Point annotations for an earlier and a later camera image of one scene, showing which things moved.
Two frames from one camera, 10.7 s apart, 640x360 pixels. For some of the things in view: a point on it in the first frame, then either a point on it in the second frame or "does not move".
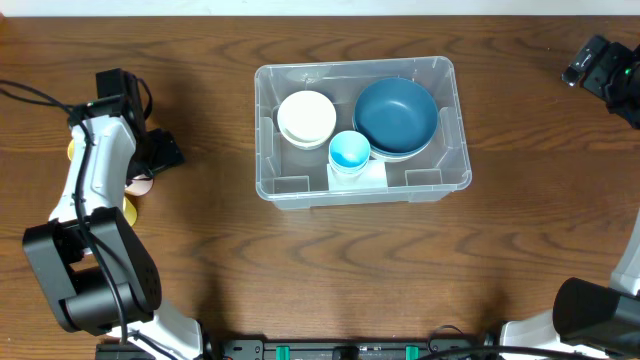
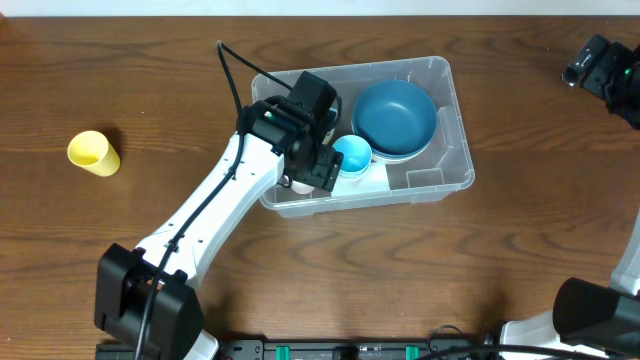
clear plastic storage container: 360,133 does not move
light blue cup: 349,151 does not move
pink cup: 139,186 → 298,187
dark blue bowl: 396,115 does not move
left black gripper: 163,151 → 326,170
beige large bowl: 397,158 does not move
